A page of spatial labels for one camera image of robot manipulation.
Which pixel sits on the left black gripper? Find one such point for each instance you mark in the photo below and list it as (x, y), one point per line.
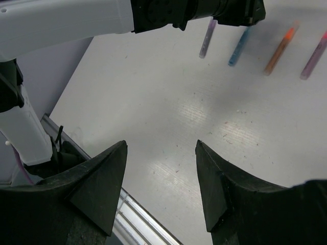
(228, 12)

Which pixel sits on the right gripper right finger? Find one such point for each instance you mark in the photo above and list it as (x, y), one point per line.
(240, 208)

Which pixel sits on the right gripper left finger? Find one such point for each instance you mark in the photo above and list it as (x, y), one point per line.
(77, 206)

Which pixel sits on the purple pen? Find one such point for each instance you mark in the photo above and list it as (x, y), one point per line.
(210, 29)

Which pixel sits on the blue pen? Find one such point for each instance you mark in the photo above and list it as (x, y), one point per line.
(239, 47)

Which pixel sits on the orange pen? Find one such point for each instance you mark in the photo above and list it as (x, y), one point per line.
(281, 48)

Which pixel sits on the pink pen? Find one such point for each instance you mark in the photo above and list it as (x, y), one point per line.
(314, 59)

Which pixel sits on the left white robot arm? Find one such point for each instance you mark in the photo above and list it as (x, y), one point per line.
(31, 25)

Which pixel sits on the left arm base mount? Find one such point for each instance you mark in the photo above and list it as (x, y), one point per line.
(65, 156)

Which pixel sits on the aluminium rail frame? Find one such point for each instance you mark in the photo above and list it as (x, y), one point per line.
(77, 197)

